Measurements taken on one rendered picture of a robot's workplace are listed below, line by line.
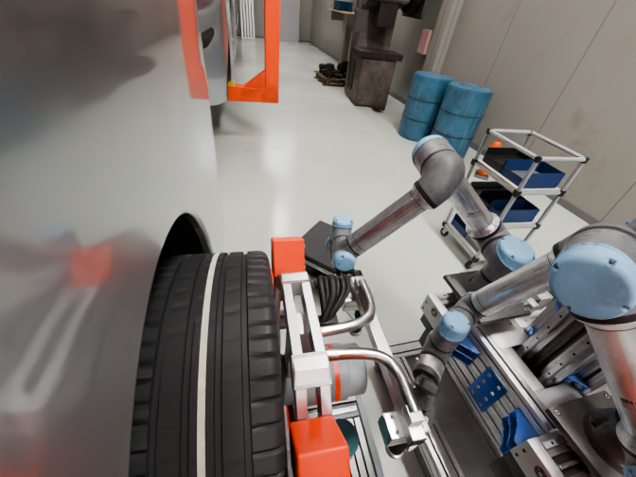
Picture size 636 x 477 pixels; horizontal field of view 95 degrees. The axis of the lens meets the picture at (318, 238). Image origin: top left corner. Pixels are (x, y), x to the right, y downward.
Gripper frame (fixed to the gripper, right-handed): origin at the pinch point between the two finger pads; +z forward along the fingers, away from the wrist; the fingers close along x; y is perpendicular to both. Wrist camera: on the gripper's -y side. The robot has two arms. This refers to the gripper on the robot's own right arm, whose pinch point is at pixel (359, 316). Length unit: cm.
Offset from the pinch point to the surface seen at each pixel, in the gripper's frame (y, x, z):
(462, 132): -44, 255, -299
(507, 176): -5, 145, -102
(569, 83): 32, 326, -250
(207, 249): 16, -45, -18
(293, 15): 9, 179, -1443
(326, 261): -49, 12, -74
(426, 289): -83, 94, -72
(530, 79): 25, 324, -301
